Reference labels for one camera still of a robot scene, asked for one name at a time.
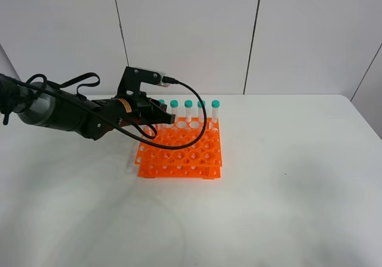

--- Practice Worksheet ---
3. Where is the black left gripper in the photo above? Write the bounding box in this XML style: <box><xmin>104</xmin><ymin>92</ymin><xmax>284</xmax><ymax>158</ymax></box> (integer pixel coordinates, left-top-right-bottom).
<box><xmin>110</xmin><ymin>95</ymin><xmax>175</xmax><ymax>127</ymax></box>

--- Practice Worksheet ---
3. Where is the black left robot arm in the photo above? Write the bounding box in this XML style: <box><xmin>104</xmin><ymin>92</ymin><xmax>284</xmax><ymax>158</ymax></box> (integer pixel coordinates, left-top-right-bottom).
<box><xmin>1</xmin><ymin>68</ymin><xmax>175</xmax><ymax>140</ymax></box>

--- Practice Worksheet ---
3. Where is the back row tube two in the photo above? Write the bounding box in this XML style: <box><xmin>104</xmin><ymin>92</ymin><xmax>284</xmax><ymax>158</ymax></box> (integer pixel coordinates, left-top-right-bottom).
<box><xmin>158</xmin><ymin>99</ymin><xmax>167</xmax><ymax>130</ymax></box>

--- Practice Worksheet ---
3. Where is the back row tube three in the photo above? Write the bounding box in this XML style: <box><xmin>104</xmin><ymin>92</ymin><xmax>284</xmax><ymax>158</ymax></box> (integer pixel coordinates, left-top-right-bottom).
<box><xmin>170</xmin><ymin>100</ymin><xmax>178</xmax><ymax>123</ymax></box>

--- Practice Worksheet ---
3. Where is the back row tube four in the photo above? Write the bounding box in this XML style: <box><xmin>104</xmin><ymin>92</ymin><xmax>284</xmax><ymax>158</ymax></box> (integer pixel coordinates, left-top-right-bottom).
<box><xmin>184</xmin><ymin>100</ymin><xmax>193</xmax><ymax>123</ymax></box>

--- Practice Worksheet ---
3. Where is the back row tube five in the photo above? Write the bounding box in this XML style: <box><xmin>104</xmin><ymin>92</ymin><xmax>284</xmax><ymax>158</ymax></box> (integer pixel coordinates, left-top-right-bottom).
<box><xmin>198</xmin><ymin>100</ymin><xmax>205</xmax><ymax>124</ymax></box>

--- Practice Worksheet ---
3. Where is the back row tube six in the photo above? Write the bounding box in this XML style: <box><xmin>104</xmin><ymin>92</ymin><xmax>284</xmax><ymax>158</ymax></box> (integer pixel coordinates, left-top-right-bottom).
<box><xmin>211</xmin><ymin>100</ymin><xmax>220</xmax><ymax>123</ymax></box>

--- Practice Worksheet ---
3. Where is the orange test tube rack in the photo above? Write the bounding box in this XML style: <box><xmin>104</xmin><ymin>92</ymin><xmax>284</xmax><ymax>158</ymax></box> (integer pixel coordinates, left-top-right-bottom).
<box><xmin>135</xmin><ymin>117</ymin><xmax>223</xmax><ymax>179</ymax></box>

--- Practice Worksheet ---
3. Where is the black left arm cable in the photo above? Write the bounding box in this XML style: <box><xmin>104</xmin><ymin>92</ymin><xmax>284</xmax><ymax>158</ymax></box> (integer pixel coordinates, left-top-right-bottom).
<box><xmin>1</xmin><ymin>72</ymin><xmax>207</xmax><ymax>150</ymax></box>

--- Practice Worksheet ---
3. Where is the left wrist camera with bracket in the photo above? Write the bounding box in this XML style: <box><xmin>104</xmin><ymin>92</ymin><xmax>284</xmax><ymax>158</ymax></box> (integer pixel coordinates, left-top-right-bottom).
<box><xmin>116</xmin><ymin>67</ymin><xmax>169</xmax><ymax>97</ymax></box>

